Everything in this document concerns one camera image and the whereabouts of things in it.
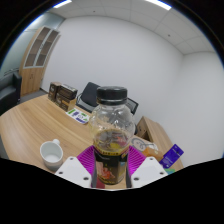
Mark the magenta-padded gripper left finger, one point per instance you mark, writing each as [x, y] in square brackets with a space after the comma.
[86, 159]

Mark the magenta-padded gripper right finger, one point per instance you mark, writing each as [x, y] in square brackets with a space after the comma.
[136, 160]

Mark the clear black-capped drink bottle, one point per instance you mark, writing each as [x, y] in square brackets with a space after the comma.
[111, 133]

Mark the orange box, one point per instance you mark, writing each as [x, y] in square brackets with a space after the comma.
[151, 154]

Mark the round white disc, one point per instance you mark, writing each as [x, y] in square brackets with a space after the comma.
[141, 143]

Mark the wooden side desk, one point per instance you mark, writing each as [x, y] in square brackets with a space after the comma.
[155, 133]

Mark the white and grey cup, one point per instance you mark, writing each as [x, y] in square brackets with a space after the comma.
[51, 155]

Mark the green folded cloth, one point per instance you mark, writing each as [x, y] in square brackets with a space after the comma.
[170, 171]

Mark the purple standing sign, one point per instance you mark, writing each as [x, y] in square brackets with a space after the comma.
[171, 155]

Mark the dark padded office chair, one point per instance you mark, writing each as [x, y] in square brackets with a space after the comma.
[89, 95]

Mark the black leather sofa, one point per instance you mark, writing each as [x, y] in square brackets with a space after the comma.
[10, 95]

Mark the wooden glass-door cabinet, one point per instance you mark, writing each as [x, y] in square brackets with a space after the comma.
[36, 63]

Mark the ceiling light panel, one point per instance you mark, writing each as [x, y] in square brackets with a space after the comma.
[159, 4]
[62, 3]

